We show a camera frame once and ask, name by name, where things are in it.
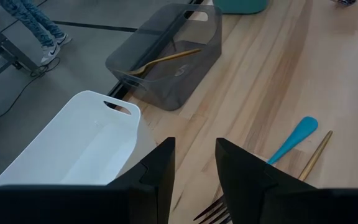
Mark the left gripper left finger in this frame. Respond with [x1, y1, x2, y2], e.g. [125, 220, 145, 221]
[0, 136, 177, 224]

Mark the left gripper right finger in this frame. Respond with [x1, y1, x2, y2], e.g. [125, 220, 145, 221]
[215, 138, 358, 224]

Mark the black fork teal handle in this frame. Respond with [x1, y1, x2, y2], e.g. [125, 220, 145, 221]
[193, 116, 319, 224]

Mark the gold utensil handle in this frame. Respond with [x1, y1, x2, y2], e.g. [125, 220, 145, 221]
[297, 130, 334, 182]

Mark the gold fork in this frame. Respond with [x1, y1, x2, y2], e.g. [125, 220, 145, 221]
[126, 48, 202, 77]

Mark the white plastic bin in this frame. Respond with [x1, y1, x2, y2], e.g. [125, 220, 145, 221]
[0, 90, 142, 190]

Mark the grey translucent plastic bin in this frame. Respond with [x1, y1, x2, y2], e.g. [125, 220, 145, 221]
[105, 3, 223, 111]

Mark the teal plastic bin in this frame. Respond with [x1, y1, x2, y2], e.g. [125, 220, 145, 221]
[212, 0, 269, 15]

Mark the person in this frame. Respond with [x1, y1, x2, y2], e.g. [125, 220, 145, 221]
[0, 0, 73, 66]

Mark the thin black floor cable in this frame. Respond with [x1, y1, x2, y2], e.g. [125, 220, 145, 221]
[0, 57, 61, 123]

